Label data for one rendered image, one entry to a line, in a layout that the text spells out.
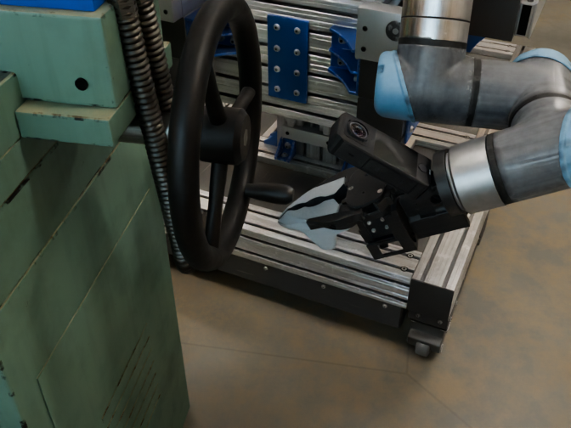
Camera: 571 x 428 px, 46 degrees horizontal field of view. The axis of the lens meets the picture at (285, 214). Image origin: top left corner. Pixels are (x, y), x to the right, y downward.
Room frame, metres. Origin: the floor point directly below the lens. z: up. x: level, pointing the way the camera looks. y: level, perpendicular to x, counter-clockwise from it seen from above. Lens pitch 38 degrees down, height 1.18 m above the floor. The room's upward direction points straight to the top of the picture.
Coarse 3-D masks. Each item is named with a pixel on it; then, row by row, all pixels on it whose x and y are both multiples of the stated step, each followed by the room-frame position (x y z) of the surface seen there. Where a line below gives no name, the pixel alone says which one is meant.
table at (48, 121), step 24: (168, 48) 0.71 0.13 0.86; (0, 72) 0.57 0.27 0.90; (0, 96) 0.54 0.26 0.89; (0, 120) 0.53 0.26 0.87; (24, 120) 0.55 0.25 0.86; (48, 120) 0.55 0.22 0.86; (72, 120) 0.54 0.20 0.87; (96, 120) 0.54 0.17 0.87; (120, 120) 0.56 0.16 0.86; (0, 144) 0.52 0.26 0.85; (96, 144) 0.54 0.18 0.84
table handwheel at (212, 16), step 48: (240, 0) 0.66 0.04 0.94; (192, 48) 0.54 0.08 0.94; (240, 48) 0.72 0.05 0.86; (192, 96) 0.51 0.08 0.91; (240, 96) 0.70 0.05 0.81; (192, 144) 0.49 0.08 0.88; (240, 144) 0.59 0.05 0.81; (192, 192) 0.47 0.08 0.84; (240, 192) 0.66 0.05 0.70; (192, 240) 0.47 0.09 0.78
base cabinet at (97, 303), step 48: (96, 192) 0.67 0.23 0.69; (144, 192) 0.80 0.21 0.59; (48, 240) 0.56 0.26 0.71; (96, 240) 0.65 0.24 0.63; (144, 240) 0.77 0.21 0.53; (48, 288) 0.53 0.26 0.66; (96, 288) 0.62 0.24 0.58; (144, 288) 0.75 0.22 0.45; (0, 336) 0.44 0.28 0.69; (48, 336) 0.51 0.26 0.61; (96, 336) 0.59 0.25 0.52; (144, 336) 0.72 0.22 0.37; (0, 384) 0.43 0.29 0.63; (48, 384) 0.48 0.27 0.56; (96, 384) 0.56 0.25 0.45; (144, 384) 0.68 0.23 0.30
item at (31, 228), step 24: (72, 144) 0.64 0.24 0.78; (48, 168) 0.59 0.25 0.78; (72, 168) 0.63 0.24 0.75; (96, 168) 0.68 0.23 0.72; (24, 192) 0.54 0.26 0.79; (48, 192) 0.58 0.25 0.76; (72, 192) 0.62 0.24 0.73; (0, 216) 0.49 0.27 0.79; (24, 216) 0.53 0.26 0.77; (48, 216) 0.57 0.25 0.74; (0, 240) 0.48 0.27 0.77; (24, 240) 0.52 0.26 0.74; (0, 264) 0.47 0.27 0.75; (24, 264) 0.51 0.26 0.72; (0, 288) 0.46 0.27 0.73
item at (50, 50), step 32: (0, 32) 0.58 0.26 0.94; (32, 32) 0.57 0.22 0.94; (64, 32) 0.56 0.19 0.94; (96, 32) 0.56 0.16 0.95; (160, 32) 0.69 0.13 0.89; (0, 64) 0.58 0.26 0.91; (32, 64) 0.57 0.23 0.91; (64, 64) 0.57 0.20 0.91; (96, 64) 0.56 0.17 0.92; (32, 96) 0.57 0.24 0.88; (64, 96) 0.57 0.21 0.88; (96, 96) 0.56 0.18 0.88
